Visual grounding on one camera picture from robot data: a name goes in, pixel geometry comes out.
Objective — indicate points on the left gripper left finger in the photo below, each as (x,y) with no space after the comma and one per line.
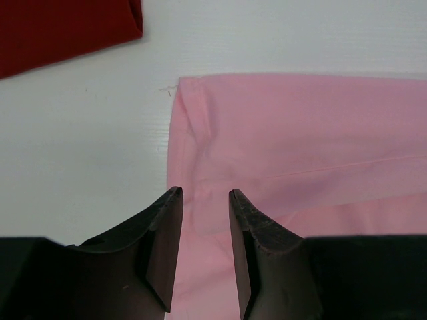
(127,272)

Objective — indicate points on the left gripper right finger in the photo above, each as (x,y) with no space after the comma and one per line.
(280,275)

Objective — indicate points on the pink t shirt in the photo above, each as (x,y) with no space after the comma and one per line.
(321,155)

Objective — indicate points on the dark red folded t shirt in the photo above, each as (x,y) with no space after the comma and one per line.
(38,33)

